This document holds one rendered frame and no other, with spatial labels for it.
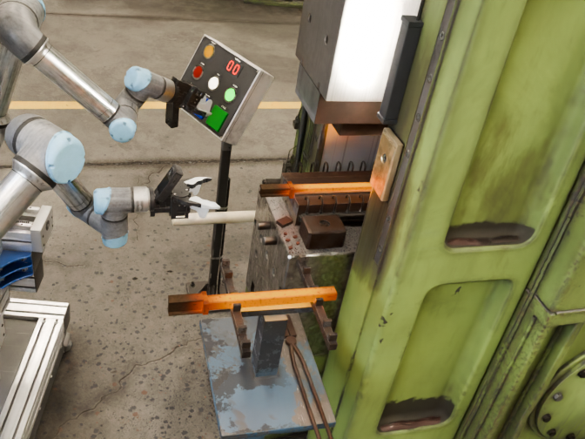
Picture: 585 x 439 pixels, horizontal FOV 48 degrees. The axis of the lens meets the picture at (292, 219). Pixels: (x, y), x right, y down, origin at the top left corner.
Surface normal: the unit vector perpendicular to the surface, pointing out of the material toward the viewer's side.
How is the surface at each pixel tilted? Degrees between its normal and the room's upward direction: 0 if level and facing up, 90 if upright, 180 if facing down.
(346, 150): 90
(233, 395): 0
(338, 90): 90
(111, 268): 0
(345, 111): 90
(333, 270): 90
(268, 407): 0
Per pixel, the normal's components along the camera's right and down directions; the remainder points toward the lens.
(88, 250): 0.15, -0.80
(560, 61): 0.27, 0.58
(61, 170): 0.86, 0.34
